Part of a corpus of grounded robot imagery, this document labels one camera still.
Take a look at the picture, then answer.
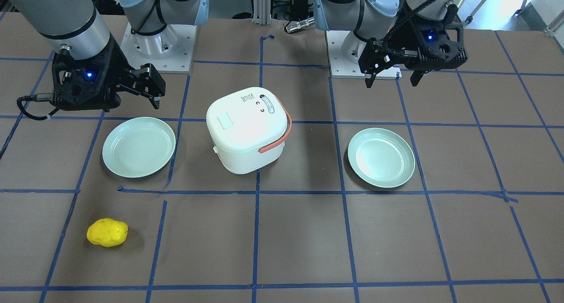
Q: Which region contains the mint green plate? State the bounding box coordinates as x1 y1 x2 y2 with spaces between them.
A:
101 117 177 178
347 128 416 188

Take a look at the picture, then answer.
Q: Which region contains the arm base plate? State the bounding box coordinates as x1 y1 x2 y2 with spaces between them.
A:
325 29 402 80
120 24 199 74

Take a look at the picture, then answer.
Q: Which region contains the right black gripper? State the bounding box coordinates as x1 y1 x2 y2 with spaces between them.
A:
51 36 166 111

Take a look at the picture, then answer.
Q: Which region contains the yellow lemon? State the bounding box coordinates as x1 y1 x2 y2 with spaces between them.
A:
86 218 129 248

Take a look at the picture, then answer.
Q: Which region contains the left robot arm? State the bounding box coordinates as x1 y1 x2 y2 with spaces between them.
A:
314 0 468 88

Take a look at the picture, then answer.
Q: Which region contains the aluminium frame post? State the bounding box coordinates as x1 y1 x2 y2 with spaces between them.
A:
252 0 272 26

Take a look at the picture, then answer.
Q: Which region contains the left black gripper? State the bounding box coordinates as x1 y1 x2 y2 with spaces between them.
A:
358 2 468 88

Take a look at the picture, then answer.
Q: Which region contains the black cable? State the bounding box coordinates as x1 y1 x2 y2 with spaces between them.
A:
17 95 59 121

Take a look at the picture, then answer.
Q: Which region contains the black power adapter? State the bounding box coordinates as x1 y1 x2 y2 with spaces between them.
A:
271 0 314 22

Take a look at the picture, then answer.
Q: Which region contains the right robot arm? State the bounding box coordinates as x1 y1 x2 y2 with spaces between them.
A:
9 0 209 121

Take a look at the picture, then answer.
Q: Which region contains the white rice cooker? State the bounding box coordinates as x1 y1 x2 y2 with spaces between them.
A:
206 87 293 174

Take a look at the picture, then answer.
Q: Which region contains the silver metal connector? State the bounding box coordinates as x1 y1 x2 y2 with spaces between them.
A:
284 17 315 34

